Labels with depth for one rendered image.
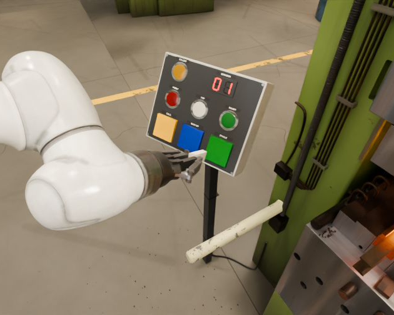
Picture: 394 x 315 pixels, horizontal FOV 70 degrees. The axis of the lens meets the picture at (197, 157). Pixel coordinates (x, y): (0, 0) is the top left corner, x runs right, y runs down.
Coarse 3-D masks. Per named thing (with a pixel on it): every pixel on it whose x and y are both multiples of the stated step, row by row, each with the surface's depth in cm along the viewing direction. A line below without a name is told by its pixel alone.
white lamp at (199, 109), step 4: (196, 104) 84; (200, 104) 83; (204, 104) 83; (196, 108) 84; (200, 108) 84; (204, 108) 83; (196, 112) 84; (200, 112) 84; (204, 112) 83; (200, 116) 84
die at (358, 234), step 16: (368, 192) 75; (384, 192) 75; (352, 208) 72; (368, 208) 72; (384, 208) 70; (336, 224) 74; (352, 224) 70; (368, 224) 67; (384, 224) 67; (352, 240) 71; (368, 240) 67
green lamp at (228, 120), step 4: (228, 112) 80; (224, 116) 80; (228, 116) 80; (232, 116) 79; (224, 120) 80; (228, 120) 80; (232, 120) 79; (224, 124) 81; (228, 124) 80; (232, 124) 80
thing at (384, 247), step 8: (392, 232) 63; (376, 240) 63; (384, 240) 61; (392, 240) 62; (376, 248) 60; (384, 248) 60; (392, 248) 60; (360, 256) 58; (368, 256) 58; (376, 256) 58; (384, 256) 58; (392, 256) 61; (360, 264) 59; (368, 264) 57; (376, 264) 61; (360, 272) 60
